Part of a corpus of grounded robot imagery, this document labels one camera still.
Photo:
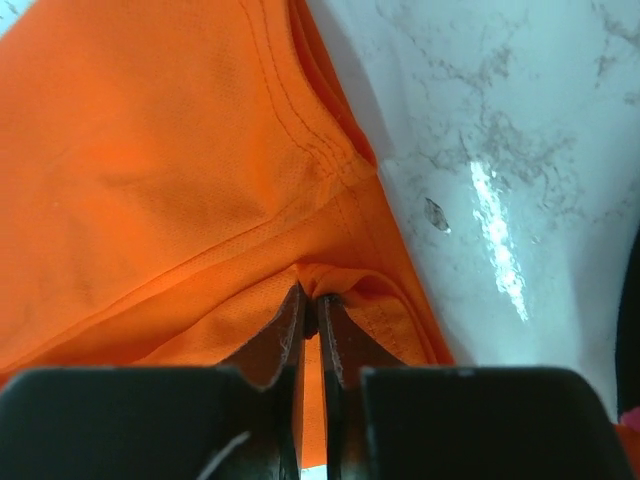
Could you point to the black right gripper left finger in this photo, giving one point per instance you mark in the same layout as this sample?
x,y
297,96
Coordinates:
x,y
238,419

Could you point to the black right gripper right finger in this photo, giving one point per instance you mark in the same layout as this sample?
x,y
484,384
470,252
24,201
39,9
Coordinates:
x,y
387,420

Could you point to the orange t shirt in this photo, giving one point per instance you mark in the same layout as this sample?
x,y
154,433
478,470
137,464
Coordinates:
x,y
169,171

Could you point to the folded stacked shirts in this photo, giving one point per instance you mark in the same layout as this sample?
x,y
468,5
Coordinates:
x,y
630,419

